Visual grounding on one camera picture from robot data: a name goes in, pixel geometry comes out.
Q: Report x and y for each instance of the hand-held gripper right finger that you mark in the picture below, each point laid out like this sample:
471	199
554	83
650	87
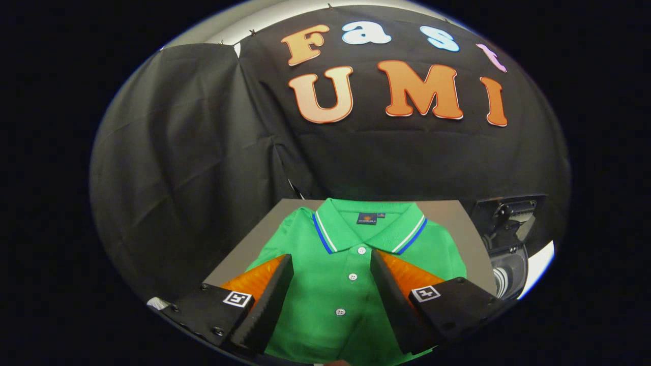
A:
394	305

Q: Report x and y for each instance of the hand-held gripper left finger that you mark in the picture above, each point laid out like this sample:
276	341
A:
269	305

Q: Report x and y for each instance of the green polo shirt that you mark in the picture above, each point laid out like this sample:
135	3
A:
335	284

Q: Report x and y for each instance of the dark glass washing machine lid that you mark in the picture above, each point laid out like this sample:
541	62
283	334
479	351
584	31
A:
508	213

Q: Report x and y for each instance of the grey cabinet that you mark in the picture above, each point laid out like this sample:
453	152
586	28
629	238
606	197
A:
457	218

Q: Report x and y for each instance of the black backdrop cloth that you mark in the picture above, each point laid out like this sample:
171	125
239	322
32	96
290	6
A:
203	152

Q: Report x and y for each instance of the row of black clips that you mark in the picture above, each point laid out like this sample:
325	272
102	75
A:
252	32

